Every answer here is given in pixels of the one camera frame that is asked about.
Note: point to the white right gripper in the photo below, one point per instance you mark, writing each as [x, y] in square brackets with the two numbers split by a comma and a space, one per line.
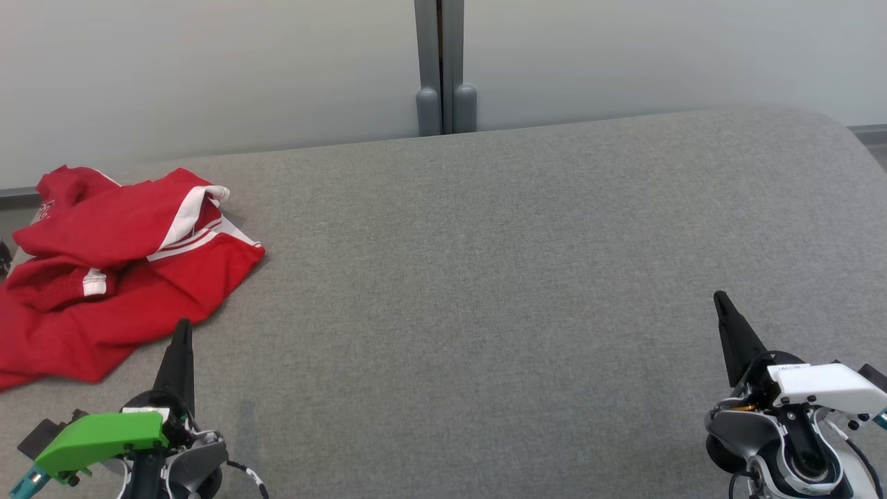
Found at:
[824, 384]

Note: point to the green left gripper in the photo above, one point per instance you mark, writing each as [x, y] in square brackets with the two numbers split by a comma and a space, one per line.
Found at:
[97, 440]

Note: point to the red bulls jersey shirt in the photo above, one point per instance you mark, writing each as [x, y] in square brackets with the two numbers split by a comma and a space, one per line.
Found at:
[138, 319]

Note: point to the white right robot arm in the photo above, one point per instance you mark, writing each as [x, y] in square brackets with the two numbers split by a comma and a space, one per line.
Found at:
[741, 430]

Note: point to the light grey partition panel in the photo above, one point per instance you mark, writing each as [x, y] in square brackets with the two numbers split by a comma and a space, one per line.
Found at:
[658, 55]
[208, 69]

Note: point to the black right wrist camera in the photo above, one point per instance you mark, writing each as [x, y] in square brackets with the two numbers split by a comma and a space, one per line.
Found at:
[874, 378]

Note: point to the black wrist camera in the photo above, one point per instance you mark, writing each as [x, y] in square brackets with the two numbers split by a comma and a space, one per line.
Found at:
[874, 378]
[43, 435]

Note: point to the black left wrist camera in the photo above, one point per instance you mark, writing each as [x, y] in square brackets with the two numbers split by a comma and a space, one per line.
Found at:
[43, 435]

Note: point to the teal right camera connector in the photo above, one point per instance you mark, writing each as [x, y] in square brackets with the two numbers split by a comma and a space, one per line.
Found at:
[881, 419]

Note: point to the teal camera connector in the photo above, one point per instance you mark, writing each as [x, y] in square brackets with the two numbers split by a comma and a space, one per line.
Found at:
[28, 482]
[881, 419]

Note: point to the teal left camera connector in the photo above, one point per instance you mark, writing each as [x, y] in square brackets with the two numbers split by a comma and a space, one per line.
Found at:
[28, 482]

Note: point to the grey partition post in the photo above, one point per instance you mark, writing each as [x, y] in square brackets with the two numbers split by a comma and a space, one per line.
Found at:
[459, 69]
[427, 69]

